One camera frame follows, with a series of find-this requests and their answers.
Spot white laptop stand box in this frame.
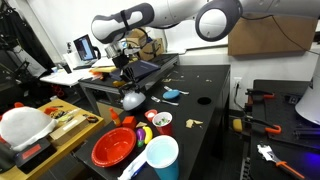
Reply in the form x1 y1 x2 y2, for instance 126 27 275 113
63 51 81 70

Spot brown cardboard shipping box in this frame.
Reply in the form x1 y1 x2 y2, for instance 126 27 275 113
138 37 166 62

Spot yellow toy banana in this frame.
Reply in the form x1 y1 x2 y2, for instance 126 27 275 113
142 125 154 145

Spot black kitchen scale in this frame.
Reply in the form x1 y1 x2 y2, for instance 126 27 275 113
0 135 58 175

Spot black equipment rack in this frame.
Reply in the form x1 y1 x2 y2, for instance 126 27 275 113
0 0 56 112

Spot white bag red cap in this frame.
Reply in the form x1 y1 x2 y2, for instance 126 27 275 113
0 101 59 153

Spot flat cardboard box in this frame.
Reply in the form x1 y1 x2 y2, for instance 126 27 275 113
49 114 90 146

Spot orange bottle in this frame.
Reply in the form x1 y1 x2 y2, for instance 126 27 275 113
108 107 122 128

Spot small open cardboard box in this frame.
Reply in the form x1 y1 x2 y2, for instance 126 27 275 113
125 28 150 48

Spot purple toy eggplant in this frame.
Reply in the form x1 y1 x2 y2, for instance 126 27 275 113
135 127 147 148

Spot small blue oval dish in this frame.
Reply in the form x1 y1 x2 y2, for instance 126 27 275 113
162 89 181 101

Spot cardboard scrap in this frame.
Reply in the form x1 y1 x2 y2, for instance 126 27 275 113
185 118 204 130

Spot white wall outlet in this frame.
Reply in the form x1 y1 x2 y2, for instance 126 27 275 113
233 76 243 90

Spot red plastic cup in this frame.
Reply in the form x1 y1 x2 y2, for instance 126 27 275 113
151 111 174 136

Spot yellow sponge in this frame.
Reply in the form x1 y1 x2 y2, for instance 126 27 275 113
232 118 244 133

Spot computer monitor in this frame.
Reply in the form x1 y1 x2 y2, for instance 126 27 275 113
73 34 102 63

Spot orange block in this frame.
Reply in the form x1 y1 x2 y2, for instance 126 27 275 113
121 115 138 130

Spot white plastic spoon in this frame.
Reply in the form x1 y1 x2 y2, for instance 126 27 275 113
163 85 190 96

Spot black tape roll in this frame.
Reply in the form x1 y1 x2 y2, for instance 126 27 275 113
87 114 100 124

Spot yellow wooden table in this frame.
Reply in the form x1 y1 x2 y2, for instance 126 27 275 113
0 98 106 180

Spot white blue wrapper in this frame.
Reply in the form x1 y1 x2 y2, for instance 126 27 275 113
117 151 148 180

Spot white plastic fork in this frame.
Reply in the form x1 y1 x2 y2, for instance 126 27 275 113
150 95 180 107

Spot red plastic bowl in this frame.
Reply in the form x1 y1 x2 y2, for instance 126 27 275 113
90 126 138 168

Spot small orange cup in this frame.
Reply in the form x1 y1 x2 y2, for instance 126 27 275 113
144 108 158 123

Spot white side table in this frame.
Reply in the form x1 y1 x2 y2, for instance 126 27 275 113
39 56 117 88

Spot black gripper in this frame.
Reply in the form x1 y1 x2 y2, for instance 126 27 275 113
111 53 142 94

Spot silver clamp orange handle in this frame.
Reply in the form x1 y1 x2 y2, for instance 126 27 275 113
257 143 306 180

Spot blue bin lid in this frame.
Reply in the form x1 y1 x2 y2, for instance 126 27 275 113
111 59 162 82

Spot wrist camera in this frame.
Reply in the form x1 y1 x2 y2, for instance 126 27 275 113
121 46 142 58

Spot grey kettle black handle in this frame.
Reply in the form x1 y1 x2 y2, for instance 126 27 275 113
121 84 147 112

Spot blue plastic cup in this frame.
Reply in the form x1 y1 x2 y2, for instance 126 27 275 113
145 134 180 180

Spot black clamp orange tips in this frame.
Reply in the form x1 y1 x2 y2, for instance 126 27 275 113
245 88 276 101
242 116 283 136

